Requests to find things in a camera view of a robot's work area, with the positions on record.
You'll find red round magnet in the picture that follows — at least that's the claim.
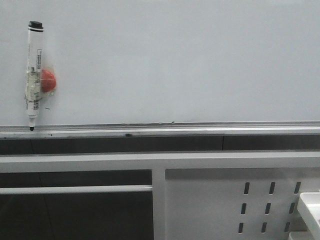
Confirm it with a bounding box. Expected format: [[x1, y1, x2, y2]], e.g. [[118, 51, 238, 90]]
[[40, 69, 57, 93]]

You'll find white black whiteboard marker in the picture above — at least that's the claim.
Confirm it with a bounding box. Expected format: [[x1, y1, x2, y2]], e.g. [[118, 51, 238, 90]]
[[25, 21, 44, 131]]

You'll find white whiteboard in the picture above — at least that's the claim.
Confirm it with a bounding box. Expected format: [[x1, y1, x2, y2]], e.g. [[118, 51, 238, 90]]
[[0, 0, 320, 126]]

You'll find white plastic marker tray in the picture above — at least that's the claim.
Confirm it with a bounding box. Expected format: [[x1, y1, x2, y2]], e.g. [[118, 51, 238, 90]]
[[288, 192, 320, 240]]

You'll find white metal stand frame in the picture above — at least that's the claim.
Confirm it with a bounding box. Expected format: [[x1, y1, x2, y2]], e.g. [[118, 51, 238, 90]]
[[0, 151, 320, 240]]

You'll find aluminium whiteboard tray rail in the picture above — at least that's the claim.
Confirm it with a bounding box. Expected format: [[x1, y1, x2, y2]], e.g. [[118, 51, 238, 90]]
[[0, 121, 320, 140]]

